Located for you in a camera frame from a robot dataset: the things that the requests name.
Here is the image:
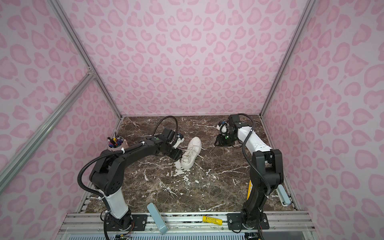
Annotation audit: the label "white shoelace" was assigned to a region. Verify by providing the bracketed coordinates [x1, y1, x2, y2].
[182, 145, 206, 159]

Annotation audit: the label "white knit sneaker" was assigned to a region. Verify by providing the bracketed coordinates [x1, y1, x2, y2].
[180, 137, 202, 170]

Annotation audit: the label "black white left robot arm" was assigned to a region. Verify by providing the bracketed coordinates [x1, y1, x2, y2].
[83, 137, 183, 232]

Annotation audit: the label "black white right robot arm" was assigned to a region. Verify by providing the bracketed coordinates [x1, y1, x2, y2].
[215, 124, 284, 231]

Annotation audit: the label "yellow calculator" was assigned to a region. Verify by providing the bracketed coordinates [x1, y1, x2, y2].
[247, 180, 253, 200]

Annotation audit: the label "pink pen cup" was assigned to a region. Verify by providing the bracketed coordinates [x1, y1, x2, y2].
[108, 136, 129, 152]

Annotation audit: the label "coloured pens in cup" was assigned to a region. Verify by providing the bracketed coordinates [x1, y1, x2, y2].
[108, 132, 124, 149]

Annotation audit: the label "yellow marker tube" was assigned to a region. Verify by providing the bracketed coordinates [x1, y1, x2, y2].
[203, 216, 223, 226]

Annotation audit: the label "light blue eraser block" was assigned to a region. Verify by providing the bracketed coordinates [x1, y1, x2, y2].
[147, 203, 169, 235]

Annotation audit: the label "light blue stapler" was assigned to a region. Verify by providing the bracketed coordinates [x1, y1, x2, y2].
[277, 185, 292, 207]

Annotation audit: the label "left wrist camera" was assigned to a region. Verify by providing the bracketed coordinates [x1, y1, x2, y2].
[161, 128, 185, 149]

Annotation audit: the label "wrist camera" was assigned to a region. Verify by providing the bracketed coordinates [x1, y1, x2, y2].
[161, 128, 185, 149]
[216, 115, 241, 135]

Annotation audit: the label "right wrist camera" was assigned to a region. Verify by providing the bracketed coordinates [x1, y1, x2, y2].
[216, 115, 241, 135]

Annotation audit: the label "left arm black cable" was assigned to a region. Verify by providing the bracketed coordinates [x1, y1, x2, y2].
[76, 115, 180, 199]

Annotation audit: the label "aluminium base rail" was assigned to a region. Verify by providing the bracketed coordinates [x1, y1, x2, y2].
[56, 211, 319, 240]

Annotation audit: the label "aluminium corner frame post right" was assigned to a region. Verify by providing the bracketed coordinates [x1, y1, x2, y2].
[259, 0, 319, 119]

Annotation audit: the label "aluminium corner frame post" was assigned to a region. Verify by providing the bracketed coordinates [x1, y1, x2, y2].
[47, 0, 123, 119]
[259, 0, 319, 119]

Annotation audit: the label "diagonal aluminium frame bar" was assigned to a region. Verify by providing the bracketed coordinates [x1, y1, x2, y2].
[1, 71, 95, 193]

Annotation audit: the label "aluminium corner frame post left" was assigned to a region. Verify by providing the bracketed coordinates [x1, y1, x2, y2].
[47, 0, 123, 119]

